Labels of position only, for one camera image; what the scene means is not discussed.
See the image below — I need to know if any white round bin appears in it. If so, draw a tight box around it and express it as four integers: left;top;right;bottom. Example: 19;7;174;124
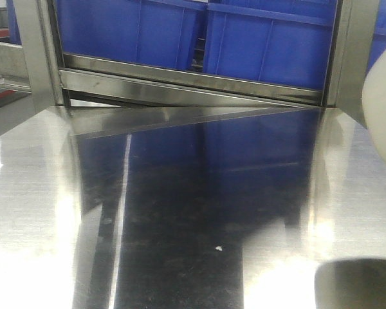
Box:
362;50;386;163

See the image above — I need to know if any large blue plastic bin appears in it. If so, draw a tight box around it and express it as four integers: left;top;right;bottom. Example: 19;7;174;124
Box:
56;1;207;70

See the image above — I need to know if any stainless steel shelf rack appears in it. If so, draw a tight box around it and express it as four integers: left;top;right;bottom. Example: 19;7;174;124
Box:
0;1;386;308

